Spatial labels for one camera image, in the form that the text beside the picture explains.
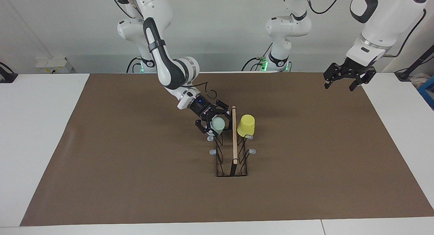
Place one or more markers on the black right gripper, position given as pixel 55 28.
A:
pixel 202 109

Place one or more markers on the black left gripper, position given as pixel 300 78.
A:
pixel 352 68

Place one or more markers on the brown table mat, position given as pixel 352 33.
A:
pixel 135 194

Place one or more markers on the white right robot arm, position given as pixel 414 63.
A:
pixel 169 65

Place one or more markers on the crumpled white plastic bag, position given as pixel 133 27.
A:
pixel 418 80

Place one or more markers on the black clamp mount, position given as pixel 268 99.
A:
pixel 6 76

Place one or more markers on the black stand pole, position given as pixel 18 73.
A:
pixel 415 63

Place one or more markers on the yellow plastic cup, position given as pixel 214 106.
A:
pixel 245 126

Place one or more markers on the blue box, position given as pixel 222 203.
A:
pixel 428 91

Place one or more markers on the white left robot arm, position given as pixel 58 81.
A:
pixel 383 21

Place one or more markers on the pale green plastic cup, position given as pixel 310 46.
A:
pixel 218 125

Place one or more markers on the white wall socket box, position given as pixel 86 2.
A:
pixel 54 65

